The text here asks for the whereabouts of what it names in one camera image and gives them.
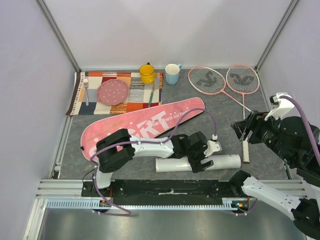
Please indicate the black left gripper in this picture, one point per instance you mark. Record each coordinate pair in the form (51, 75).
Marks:
(196, 165)

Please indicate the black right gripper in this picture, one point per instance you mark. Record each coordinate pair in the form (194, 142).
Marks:
(250, 124)

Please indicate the white shuttlecock tube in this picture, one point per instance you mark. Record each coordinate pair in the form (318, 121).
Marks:
(221, 162)

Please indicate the pink badminton racket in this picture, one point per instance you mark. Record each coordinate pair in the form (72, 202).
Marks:
(210, 82)
(244, 80)

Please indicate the pink racket bag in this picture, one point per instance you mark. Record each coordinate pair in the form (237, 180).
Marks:
(146, 123)

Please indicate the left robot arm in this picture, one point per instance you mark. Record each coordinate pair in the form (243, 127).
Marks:
(114, 151)

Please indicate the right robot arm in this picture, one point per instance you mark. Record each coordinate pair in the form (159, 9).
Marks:
(291, 140)

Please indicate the light blue mug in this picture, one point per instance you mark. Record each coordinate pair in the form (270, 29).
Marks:
(172, 72)

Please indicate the yellow glass mug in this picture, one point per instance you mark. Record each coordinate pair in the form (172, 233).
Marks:
(147, 73)

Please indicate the pink dotted plate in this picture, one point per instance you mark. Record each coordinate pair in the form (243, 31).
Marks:
(112, 92)

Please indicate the colourful patchwork placemat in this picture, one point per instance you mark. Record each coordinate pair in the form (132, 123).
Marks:
(137, 99)

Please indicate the silver fork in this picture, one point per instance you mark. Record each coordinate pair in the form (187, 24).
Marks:
(86, 86)

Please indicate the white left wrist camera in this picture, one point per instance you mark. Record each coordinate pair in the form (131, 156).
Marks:
(213, 147)

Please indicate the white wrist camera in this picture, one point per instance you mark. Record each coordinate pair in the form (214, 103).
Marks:
(213, 147)
(282, 106)

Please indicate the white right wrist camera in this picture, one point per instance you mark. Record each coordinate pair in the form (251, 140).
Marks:
(282, 106)

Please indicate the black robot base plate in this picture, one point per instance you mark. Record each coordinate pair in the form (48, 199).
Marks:
(156, 192)

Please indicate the aluminium frame rail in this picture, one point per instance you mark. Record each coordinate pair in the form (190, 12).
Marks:
(43, 7)

